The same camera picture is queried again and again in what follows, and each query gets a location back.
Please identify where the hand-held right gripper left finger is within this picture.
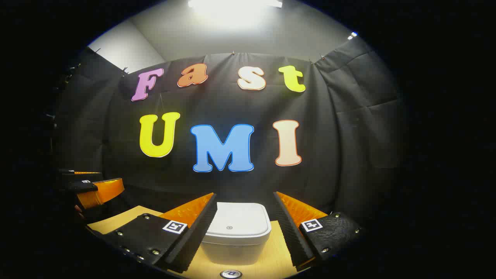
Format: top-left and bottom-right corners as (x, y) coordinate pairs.
(91, 193), (218, 273)

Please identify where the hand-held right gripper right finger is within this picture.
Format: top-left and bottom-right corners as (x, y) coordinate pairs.
(273, 191), (363, 272)

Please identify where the white desktop garbage bin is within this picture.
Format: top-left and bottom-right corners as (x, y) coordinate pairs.
(200, 202), (272, 266)

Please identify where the wooden desktop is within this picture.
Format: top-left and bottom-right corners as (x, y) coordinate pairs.
(87, 205), (310, 279)

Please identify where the black backdrop cloth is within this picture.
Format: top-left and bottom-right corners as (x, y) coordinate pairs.
(50, 37), (407, 225)

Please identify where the large ceiling light panel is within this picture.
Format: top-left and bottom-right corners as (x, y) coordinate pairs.
(188, 0), (283, 9)

